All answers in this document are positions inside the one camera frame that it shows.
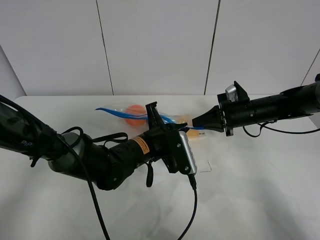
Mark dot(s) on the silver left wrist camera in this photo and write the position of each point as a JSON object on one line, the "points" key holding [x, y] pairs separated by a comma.
{"points": [[192, 166]]}

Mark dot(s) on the clear zip bag blue seal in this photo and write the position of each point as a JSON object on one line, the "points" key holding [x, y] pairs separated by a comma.
{"points": [[117, 111]]}

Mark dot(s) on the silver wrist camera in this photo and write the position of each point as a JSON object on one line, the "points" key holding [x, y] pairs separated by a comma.
{"points": [[231, 93], [192, 166]]}

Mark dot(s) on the yellow pear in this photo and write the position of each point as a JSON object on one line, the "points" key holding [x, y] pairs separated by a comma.
{"points": [[192, 133]]}

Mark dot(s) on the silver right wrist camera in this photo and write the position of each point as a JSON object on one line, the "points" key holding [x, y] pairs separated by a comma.
{"points": [[231, 93]]}

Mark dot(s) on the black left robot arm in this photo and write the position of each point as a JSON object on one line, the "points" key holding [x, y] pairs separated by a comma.
{"points": [[108, 160]]}

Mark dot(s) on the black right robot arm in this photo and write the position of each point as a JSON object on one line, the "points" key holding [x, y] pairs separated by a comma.
{"points": [[297, 102]]}

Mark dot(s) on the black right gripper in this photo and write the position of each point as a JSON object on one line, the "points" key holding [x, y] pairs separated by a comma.
{"points": [[226, 116]]}

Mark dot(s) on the orange fruit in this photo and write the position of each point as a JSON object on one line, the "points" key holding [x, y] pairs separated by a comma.
{"points": [[136, 113]]}

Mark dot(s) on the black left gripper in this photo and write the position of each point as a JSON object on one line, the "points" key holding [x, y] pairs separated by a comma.
{"points": [[165, 142]]}

